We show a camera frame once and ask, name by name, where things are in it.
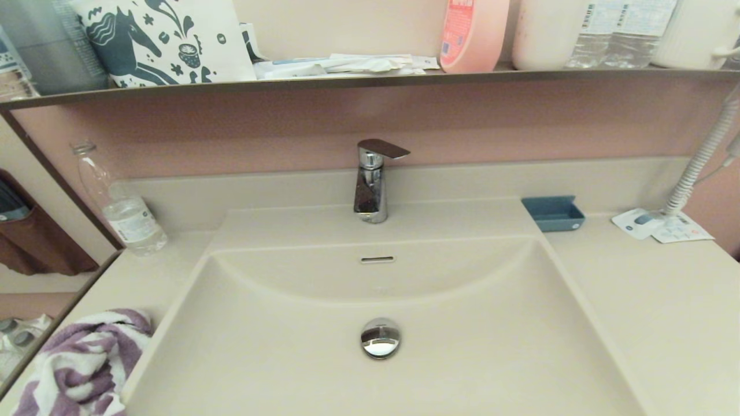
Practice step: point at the purple white striped towel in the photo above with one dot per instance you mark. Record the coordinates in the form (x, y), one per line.
(81, 364)

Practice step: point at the chrome sink faucet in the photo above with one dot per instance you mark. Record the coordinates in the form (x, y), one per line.
(370, 196)

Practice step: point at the chrome sink drain stopper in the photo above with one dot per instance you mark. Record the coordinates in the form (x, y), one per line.
(380, 341)

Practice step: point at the beige ceramic sink basin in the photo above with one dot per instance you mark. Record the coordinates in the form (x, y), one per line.
(491, 346)

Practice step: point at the white plastic sachet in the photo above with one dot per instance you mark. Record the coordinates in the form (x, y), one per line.
(289, 70)
(376, 63)

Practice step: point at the blue plastic soap dish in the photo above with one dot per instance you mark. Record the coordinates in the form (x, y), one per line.
(555, 218)

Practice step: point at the pink lotion bottle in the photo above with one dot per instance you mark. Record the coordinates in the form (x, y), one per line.
(480, 40)

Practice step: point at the white bag with horse print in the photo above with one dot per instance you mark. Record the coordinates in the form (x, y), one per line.
(219, 58)

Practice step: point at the clear bottle without cap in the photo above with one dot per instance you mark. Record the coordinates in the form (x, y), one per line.
(130, 222)

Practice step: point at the white round plastic container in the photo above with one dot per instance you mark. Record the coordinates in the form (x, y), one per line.
(546, 34)

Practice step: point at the white card with blue logo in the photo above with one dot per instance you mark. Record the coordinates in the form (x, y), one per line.
(627, 226)

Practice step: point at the white printed paper leaflet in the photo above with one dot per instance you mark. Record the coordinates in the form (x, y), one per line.
(685, 231)

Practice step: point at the dark framed side mirror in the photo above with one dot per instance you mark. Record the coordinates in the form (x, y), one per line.
(34, 190)

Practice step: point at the grey translucent pouch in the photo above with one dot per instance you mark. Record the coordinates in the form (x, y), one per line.
(52, 52)

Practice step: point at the white mug on shelf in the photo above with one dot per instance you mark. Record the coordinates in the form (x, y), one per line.
(694, 34)

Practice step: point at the printed cardboard packet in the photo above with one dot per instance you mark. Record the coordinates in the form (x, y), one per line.
(11, 81)

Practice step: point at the brown wall shelf ledge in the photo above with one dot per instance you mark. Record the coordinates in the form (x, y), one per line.
(347, 81)

